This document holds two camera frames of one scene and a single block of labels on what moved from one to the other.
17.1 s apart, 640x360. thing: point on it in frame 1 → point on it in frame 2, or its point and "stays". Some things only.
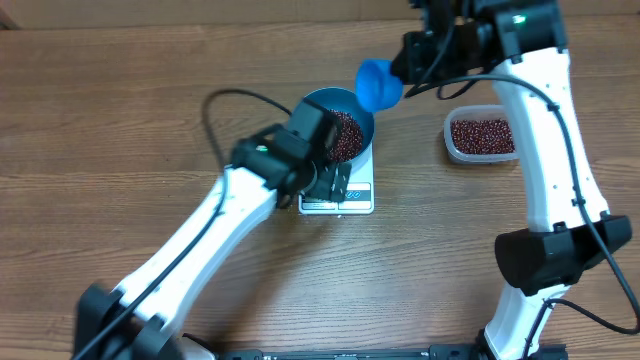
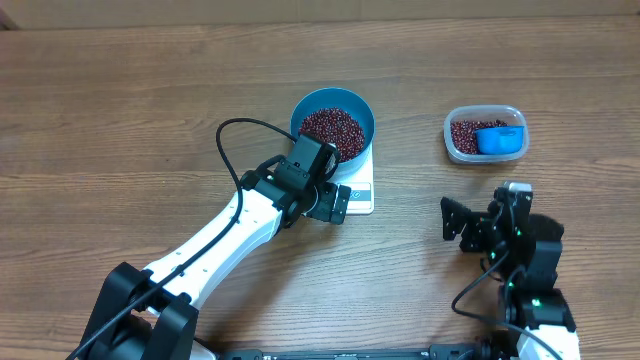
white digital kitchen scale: [360, 196] stays
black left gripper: [329, 171] → [326, 210]
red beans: [482, 136] stays
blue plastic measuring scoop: [376, 86] → [499, 140]
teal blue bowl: [346, 101] stays
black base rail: [433, 352] stays
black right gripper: [419, 56] → [477, 224]
